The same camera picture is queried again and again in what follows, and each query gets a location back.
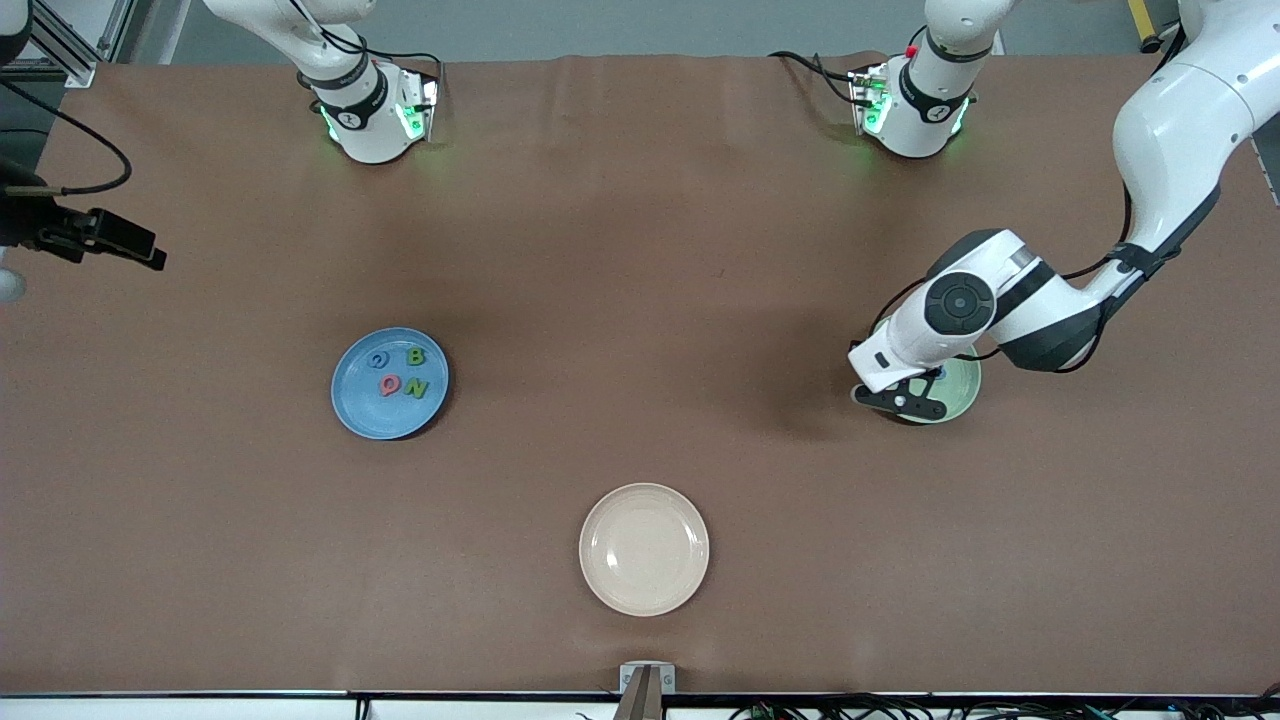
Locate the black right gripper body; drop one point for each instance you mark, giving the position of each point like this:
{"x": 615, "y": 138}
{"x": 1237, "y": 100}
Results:
{"x": 25, "y": 220}

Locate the blue foam letter G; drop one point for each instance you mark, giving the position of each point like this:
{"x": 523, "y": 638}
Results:
{"x": 377, "y": 353}

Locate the red foam letter Q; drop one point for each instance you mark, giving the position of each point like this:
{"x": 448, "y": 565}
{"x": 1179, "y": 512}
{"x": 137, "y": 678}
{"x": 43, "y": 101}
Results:
{"x": 383, "y": 387}

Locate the green foam letter B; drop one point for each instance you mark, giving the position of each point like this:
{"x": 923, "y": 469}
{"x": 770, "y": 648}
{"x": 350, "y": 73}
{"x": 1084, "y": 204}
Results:
{"x": 416, "y": 356}

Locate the green foam letter N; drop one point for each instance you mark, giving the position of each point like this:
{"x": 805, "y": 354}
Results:
{"x": 415, "y": 389}

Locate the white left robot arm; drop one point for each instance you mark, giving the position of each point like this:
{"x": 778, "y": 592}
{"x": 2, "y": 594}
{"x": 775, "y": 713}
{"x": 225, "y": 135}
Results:
{"x": 1180, "y": 130}

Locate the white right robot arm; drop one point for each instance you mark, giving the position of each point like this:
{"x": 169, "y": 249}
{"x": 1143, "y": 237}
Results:
{"x": 365, "y": 120}

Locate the green plate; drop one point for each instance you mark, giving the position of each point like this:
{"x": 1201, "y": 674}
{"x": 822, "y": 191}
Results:
{"x": 962, "y": 395}

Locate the blue plate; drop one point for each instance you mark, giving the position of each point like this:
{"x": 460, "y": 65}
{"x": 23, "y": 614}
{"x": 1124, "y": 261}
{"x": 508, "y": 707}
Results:
{"x": 365, "y": 415}

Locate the beige plate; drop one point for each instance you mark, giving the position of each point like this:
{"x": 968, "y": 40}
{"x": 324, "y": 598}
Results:
{"x": 644, "y": 550}

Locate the grey bar with black foot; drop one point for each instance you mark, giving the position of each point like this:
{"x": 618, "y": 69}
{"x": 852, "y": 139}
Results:
{"x": 1150, "y": 44}

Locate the black table edge strip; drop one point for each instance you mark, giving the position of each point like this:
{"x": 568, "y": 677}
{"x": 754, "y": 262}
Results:
{"x": 480, "y": 694}

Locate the aluminium frame profile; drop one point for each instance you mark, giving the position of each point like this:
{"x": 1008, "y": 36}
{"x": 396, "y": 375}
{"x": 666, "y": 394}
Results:
{"x": 118, "y": 25}
{"x": 70, "y": 60}

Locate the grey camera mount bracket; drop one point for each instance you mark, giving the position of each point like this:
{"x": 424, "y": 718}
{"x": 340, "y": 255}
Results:
{"x": 647, "y": 690}

